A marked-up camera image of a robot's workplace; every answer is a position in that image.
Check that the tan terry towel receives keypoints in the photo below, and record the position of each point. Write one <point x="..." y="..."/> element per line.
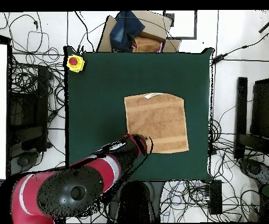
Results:
<point x="159" y="116"/>

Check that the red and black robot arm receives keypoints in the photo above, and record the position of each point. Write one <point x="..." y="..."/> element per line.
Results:
<point x="66" y="191"/>

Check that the dark green table cloth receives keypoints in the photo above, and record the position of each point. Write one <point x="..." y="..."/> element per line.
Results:
<point x="96" y="93"/>

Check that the orange folded towel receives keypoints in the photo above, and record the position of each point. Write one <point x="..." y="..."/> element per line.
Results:
<point x="145" y="45"/>

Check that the yellow emergency stop button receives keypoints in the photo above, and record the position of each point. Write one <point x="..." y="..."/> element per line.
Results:
<point x="74" y="63"/>

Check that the blue denim jeans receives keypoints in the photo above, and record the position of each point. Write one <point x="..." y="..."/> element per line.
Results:
<point x="124" y="30"/>

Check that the brown cardboard box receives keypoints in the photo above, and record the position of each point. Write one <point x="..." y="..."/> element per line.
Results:
<point x="155" y="25"/>

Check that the black power adapter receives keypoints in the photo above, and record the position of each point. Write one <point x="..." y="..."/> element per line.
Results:
<point x="219" y="58"/>

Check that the black rectangular box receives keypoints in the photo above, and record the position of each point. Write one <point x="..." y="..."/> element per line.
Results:
<point x="216" y="198"/>

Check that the grey stand base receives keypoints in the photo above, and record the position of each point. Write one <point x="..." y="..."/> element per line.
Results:
<point x="23" y="161"/>
<point x="253" y="168"/>

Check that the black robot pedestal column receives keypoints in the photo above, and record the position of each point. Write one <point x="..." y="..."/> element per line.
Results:
<point x="136" y="203"/>

